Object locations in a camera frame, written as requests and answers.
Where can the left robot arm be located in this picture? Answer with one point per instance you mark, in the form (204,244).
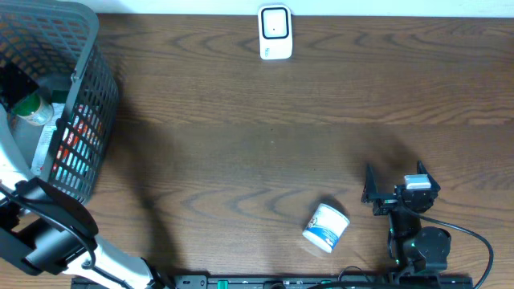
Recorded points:
(45,229)

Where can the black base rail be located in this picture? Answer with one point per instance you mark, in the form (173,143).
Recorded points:
(296,282)

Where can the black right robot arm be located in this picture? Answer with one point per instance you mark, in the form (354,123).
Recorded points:
(418,250)

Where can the grey plastic mesh basket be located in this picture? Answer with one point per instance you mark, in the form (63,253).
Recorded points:
(55,43)

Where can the white barcode scanner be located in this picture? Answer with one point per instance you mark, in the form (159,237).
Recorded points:
(275,32)

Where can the flat white red package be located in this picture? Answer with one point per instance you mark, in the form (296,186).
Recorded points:
(76,142)

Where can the green lid white jar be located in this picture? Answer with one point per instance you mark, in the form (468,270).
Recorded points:
(34,109)

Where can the white blue labelled jar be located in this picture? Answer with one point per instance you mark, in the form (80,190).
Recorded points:
(325,227)

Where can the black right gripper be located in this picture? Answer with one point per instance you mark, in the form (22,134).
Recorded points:
(371,187)

